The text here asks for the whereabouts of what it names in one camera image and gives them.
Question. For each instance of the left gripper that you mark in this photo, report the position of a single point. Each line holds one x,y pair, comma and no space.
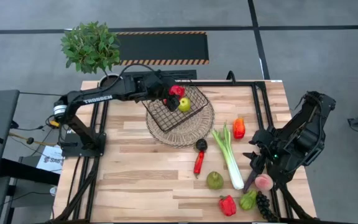
155,87

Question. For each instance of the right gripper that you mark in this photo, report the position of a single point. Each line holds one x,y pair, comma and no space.
267,146

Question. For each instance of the red apple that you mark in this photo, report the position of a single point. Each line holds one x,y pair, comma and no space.
177,91

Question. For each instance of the red tomato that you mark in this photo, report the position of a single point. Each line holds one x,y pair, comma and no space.
165,101

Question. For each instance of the green apple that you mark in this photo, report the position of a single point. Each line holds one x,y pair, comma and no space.
184,105

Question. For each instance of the pink peach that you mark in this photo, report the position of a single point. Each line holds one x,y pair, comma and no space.
263,182

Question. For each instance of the green white celery stalk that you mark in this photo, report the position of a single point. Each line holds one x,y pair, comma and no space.
232,165

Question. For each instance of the green bell pepper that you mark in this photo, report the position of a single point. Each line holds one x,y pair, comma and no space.
248,200

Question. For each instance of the dark grape bunch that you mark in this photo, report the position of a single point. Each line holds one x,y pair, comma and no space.
263,203

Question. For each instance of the green pear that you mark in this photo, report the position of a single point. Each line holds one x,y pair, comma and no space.
215,181

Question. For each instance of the red bell pepper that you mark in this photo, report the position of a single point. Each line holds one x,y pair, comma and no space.
227,206

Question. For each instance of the red chili pepper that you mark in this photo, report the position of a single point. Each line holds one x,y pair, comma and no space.
199,163

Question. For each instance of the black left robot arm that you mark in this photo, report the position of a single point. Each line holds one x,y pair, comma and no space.
98,99

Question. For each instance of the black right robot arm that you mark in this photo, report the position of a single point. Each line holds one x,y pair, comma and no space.
306,124

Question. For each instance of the orange-red bell pepper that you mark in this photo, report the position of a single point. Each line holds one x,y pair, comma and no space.
239,129

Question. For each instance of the black hazard-striped floor mat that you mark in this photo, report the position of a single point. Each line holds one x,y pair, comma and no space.
163,48

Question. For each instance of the round woven placemat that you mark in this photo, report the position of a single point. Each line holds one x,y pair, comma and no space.
194,133

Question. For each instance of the white plant pot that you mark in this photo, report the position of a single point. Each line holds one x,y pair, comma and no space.
106,81

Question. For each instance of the green leafy potted tree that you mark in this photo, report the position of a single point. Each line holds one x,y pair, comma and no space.
90,46

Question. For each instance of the printed white paper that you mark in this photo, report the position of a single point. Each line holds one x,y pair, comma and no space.
53,161

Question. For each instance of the grey desk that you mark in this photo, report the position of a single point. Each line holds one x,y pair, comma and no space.
2,105

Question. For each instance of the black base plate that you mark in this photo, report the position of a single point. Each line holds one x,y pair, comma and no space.
188,74

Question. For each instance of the black table frame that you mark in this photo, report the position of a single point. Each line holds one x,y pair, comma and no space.
244,84

